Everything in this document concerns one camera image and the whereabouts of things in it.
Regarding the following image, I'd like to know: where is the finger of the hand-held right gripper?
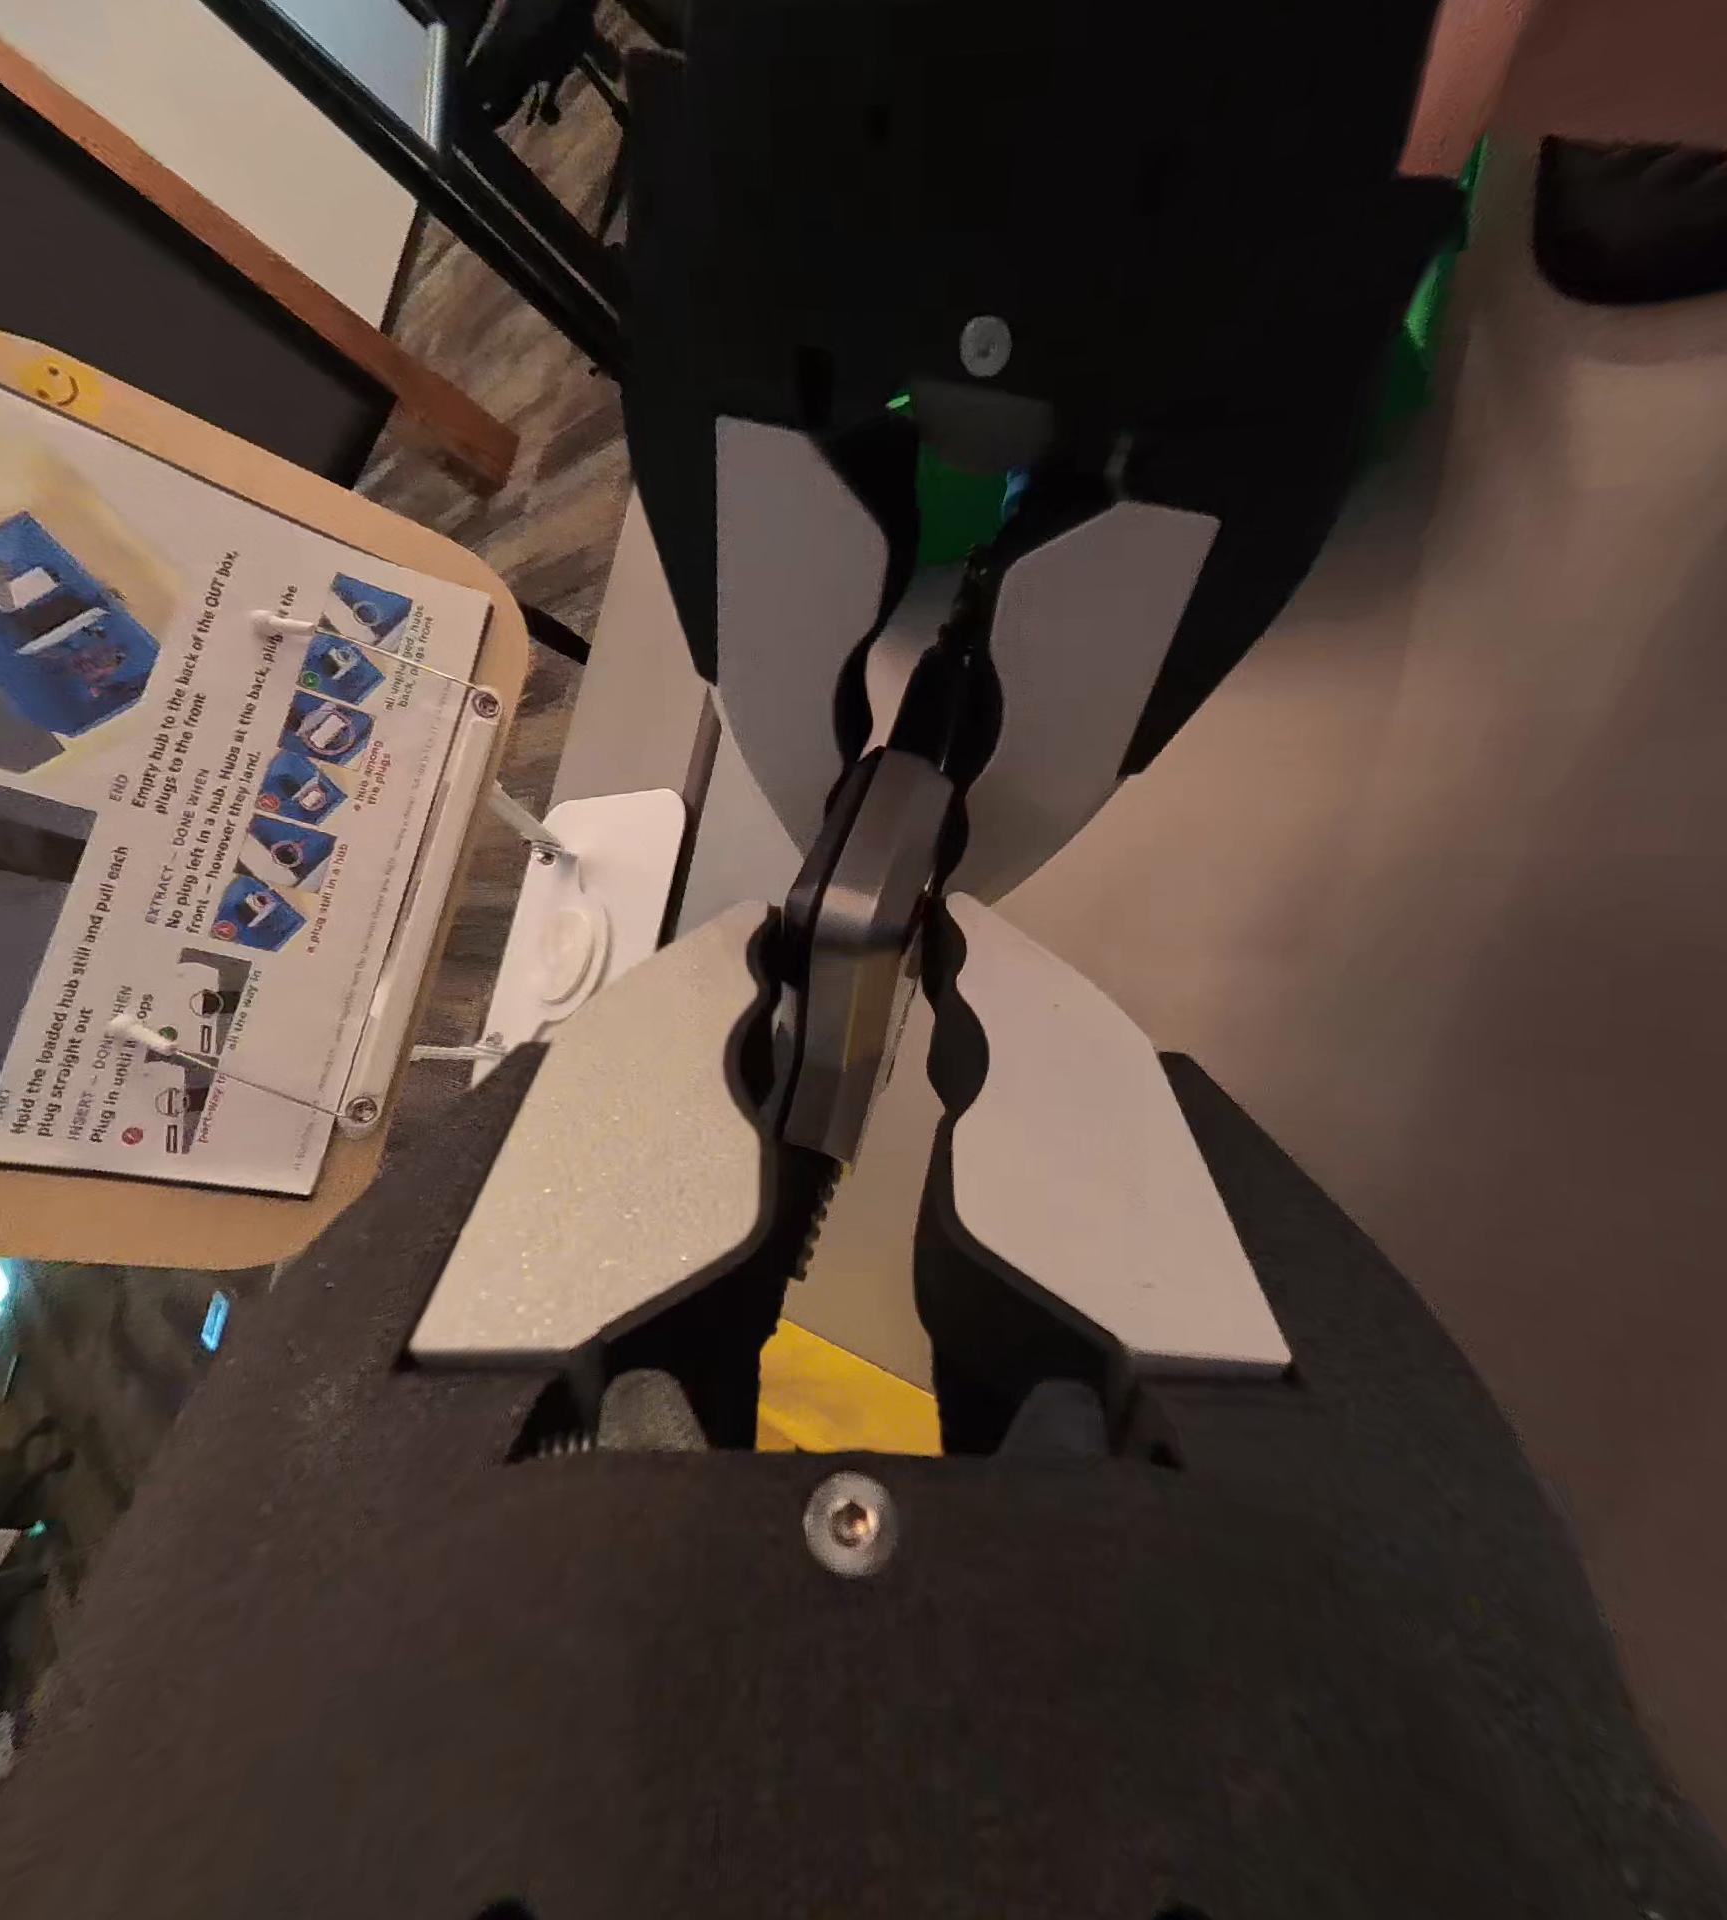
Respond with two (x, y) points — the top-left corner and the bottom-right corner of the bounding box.
(938, 497), (1226, 908)
(710, 416), (900, 917)

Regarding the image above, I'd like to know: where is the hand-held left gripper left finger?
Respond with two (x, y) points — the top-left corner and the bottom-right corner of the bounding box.
(408, 917), (798, 1377)

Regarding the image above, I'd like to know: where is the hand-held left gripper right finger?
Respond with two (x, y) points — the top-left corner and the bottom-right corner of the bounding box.
(924, 894), (1300, 1383)

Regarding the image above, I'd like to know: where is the black braided cable green plug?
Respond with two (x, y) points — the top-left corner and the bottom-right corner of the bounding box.
(858, 542), (1010, 789)

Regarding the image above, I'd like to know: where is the green plastic bin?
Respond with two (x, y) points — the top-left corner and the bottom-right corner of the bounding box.
(889, 384), (1041, 573)

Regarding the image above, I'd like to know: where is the silver grey usb adapter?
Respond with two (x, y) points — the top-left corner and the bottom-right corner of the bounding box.
(773, 752), (965, 1166)

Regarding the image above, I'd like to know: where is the yellow plastic bin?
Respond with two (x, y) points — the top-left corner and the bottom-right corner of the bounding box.
(757, 1321), (942, 1461)

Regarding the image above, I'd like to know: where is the instruction sheet on wooden board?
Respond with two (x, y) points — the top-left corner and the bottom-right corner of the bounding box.
(0, 325), (529, 1268)

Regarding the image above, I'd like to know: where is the wooden beam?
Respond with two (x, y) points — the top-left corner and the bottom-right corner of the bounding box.
(0, 0), (525, 489)

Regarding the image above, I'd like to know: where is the black sign stand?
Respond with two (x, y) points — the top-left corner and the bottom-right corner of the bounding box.
(0, 44), (390, 489)

